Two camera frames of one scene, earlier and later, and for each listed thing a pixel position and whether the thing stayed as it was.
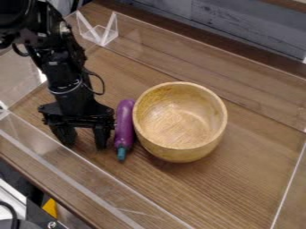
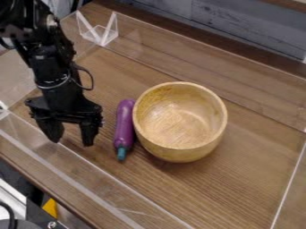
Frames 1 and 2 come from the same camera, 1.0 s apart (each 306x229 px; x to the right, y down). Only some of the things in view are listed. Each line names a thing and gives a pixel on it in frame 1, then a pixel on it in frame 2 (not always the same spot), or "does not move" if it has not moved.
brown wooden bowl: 179,119 does not move
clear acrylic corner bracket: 98,34 does not move
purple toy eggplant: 125,121 does not move
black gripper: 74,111 to 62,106
